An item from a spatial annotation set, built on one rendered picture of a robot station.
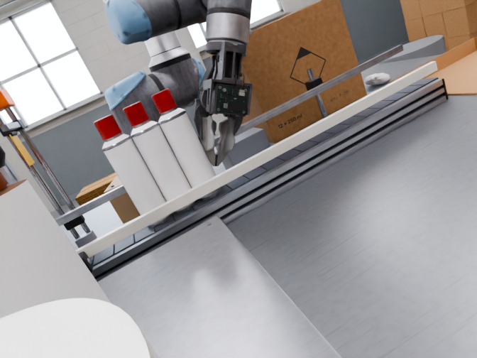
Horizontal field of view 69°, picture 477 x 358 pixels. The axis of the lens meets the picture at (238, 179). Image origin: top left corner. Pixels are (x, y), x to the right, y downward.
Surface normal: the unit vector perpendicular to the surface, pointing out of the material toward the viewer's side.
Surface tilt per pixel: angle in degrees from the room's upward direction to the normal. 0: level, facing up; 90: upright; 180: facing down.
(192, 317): 0
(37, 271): 90
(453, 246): 0
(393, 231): 0
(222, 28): 78
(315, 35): 90
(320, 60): 90
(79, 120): 90
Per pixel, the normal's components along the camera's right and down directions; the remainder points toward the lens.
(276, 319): -0.40, -0.86
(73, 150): 0.15, 0.28
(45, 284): 0.74, -0.09
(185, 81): 0.52, 0.14
